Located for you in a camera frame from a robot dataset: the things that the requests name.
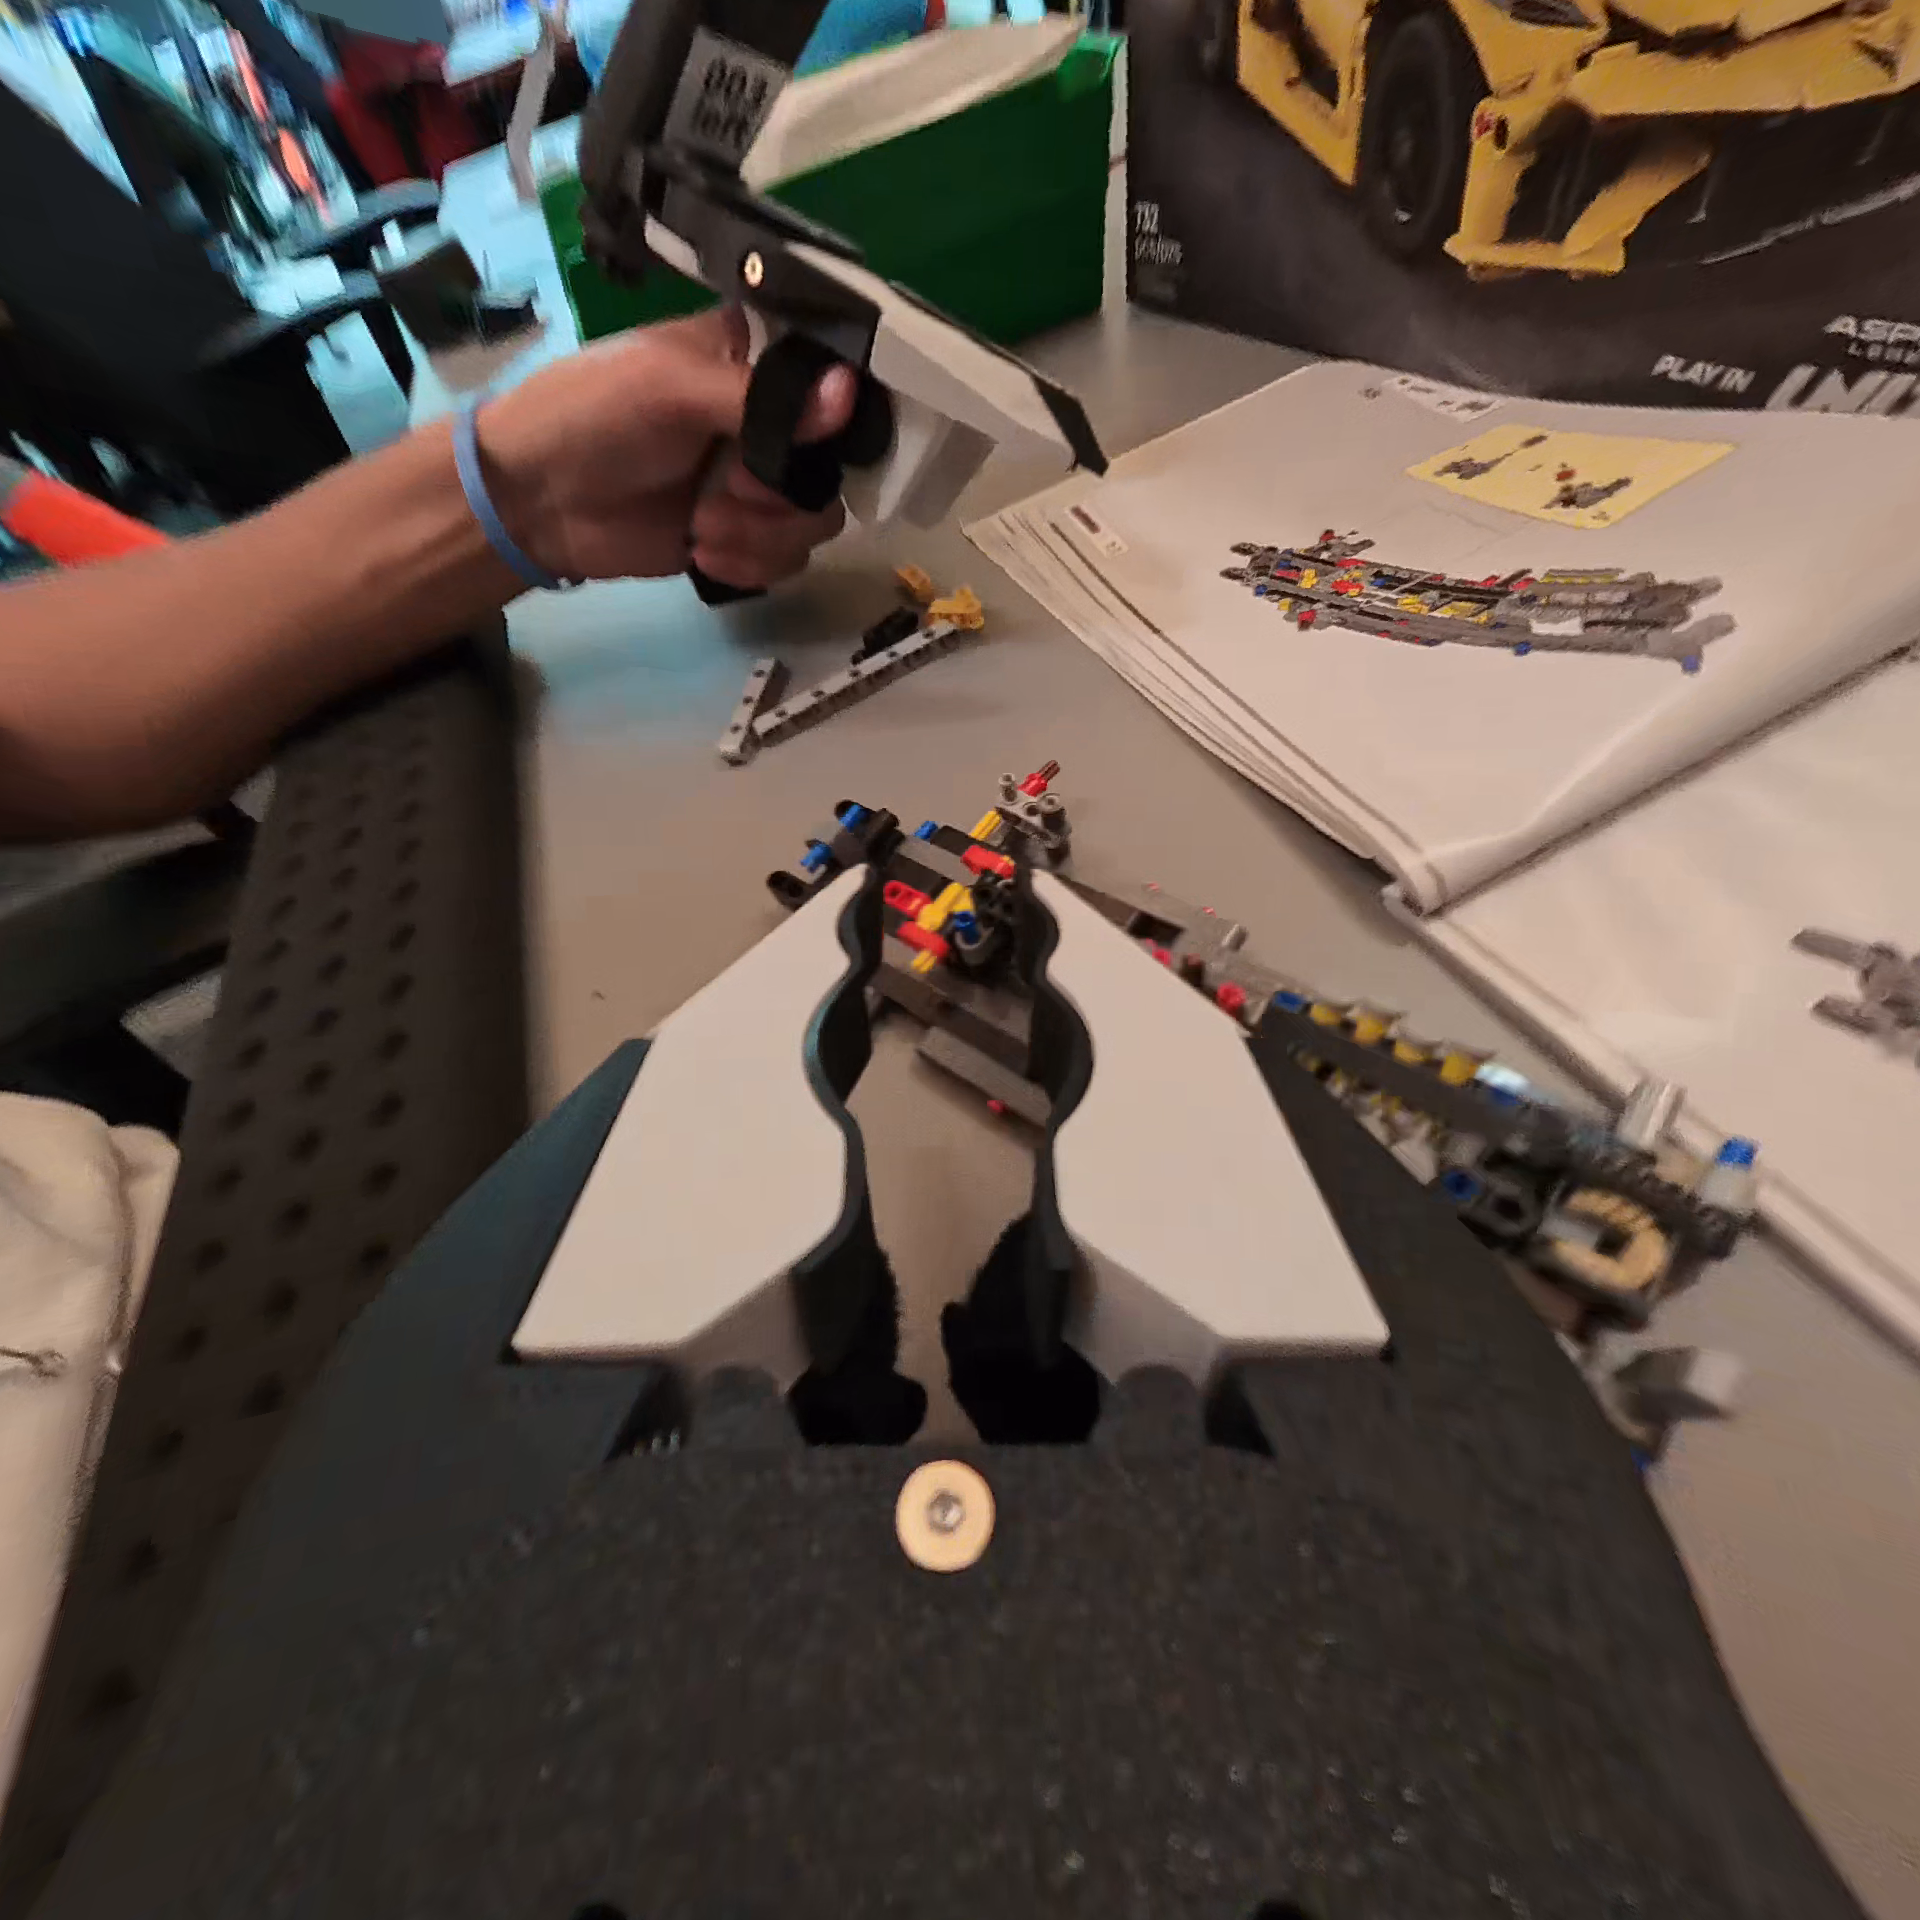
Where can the green plastic bin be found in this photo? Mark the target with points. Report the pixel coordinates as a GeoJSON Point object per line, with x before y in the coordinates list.
{"type": "Point", "coordinates": [975, 225]}

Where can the grey lego connector red pin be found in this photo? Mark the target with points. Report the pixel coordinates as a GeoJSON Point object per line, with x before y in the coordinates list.
{"type": "Point", "coordinates": [1035, 818]}

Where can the person's left forearm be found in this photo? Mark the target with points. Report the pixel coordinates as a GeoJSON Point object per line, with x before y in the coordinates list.
{"type": "Point", "coordinates": [224, 675]}

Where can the white lego instruction booklet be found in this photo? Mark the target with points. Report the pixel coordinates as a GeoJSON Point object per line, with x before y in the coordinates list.
{"type": "Point", "coordinates": [1501, 750]}

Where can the black office chair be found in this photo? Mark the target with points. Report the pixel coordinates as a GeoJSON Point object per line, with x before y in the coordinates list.
{"type": "Point", "coordinates": [151, 301]}

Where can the black perforated panel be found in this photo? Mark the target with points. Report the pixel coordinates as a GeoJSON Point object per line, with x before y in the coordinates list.
{"type": "Point", "coordinates": [345, 975]}

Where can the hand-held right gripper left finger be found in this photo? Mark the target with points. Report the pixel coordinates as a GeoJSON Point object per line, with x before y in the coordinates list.
{"type": "Point", "coordinates": [704, 1184]}

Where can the person's left hand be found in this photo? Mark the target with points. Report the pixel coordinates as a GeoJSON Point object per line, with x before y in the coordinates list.
{"type": "Point", "coordinates": [615, 450]}

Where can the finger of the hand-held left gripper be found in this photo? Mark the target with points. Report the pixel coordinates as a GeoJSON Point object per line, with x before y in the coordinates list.
{"type": "Point", "coordinates": [945, 374]}

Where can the orange foam tube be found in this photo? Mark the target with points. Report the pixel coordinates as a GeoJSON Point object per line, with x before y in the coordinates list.
{"type": "Point", "coordinates": [74, 518]}

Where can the long lego car chassis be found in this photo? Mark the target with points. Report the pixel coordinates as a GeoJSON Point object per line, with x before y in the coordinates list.
{"type": "Point", "coordinates": [1350, 1050]}

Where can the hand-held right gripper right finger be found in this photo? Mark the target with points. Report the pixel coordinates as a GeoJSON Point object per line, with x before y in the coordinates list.
{"type": "Point", "coordinates": [1200, 1200]}

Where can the grey lego beam assembly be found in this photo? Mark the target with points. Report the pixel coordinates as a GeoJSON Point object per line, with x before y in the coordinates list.
{"type": "Point", "coordinates": [840, 690]}

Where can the blue wristband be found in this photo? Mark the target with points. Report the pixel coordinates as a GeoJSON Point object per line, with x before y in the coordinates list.
{"type": "Point", "coordinates": [488, 510]}

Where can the lego set box yellow car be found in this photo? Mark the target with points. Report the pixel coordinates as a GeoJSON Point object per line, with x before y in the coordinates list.
{"type": "Point", "coordinates": [1350, 225]}

